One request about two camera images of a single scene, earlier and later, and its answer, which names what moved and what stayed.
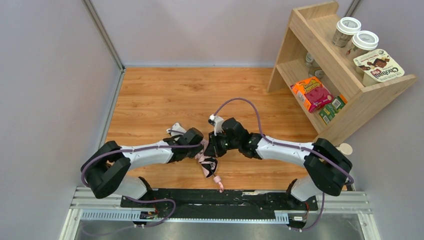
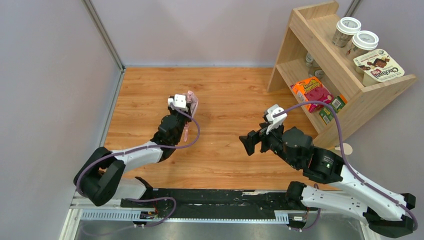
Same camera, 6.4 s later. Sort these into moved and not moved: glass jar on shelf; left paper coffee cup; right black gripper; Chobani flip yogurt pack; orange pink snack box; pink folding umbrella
Moved: pink folding umbrella; right black gripper
Not moved: left paper coffee cup; orange pink snack box; Chobani flip yogurt pack; glass jar on shelf
